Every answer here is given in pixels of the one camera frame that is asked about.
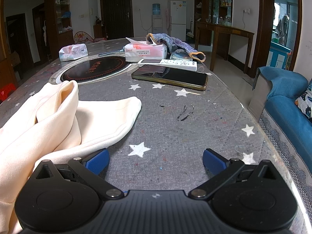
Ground dark wooden shelf cabinet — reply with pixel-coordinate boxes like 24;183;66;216
44;0;75;59

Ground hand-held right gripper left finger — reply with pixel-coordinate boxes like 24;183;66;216
32;148;125;199

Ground soft tissue pack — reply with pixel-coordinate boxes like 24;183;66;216
58;43;89;62

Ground butterfly print pillow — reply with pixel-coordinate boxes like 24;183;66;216
294;80;312;122

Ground round black induction cooktop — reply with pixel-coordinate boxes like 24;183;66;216
49;56;133;85

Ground dark wooden side table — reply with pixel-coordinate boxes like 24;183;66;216
195;21;255;74

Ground cream fleece garment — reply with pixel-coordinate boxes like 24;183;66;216
0;80;142;234

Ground wooden glass display cabinet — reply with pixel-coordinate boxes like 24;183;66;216
194;0;233;47

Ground white refrigerator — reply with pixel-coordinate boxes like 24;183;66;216
168;0;187;39

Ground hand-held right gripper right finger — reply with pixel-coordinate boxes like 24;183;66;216
189;148;281;199

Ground blue painted cabinet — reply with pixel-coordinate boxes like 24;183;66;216
269;41;292;70

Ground dark wooden door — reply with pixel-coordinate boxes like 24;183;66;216
99;0;134;40

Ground grey star print tablecloth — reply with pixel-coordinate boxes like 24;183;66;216
0;37;300;234

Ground red plastic stool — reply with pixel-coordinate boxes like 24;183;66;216
0;83;18;101

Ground hanging clothes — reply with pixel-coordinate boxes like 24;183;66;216
277;15;290;39

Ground black smartphone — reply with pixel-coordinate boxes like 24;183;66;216
131;64;209;91

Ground blue sofa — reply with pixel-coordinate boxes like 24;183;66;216
249;66;312;193

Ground clear plastic packet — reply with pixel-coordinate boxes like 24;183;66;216
170;50;193;61

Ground white tissue box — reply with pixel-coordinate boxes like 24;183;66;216
124;37;168;62

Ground pink children's play tent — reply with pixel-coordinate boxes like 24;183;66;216
74;30;108;45

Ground blue plastic comb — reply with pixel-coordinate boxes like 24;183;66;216
98;49;126;56

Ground blue-grey knit garment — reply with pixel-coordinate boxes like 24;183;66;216
146;33;207;63

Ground white water dispenser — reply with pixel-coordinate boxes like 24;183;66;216
152;15;163;34

